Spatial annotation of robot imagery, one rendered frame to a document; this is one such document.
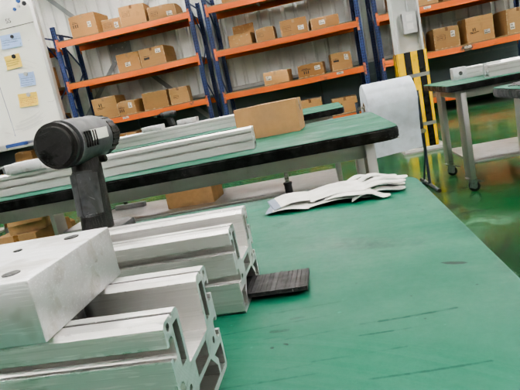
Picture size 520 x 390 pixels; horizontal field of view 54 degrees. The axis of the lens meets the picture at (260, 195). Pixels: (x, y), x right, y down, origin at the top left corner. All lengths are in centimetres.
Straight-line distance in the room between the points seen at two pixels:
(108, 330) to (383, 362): 19
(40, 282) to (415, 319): 28
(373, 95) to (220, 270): 351
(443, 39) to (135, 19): 573
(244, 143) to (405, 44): 433
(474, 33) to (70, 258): 1012
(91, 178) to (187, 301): 35
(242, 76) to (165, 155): 895
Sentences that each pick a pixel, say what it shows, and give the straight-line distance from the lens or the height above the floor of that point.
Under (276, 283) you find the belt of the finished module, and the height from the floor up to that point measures 79.
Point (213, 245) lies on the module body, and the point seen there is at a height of 85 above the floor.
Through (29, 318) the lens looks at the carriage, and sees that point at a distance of 33.
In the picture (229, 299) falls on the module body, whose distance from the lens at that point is 50.
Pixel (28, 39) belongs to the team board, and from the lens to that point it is 369.
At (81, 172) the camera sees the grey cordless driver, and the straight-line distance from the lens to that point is 70.
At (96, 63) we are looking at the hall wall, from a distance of 1184.
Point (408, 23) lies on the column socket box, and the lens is 607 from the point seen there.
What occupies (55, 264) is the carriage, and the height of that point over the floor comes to 90.
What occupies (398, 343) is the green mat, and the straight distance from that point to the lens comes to 41.
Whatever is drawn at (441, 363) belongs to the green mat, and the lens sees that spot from 39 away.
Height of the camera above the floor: 98
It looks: 11 degrees down
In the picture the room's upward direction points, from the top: 12 degrees counter-clockwise
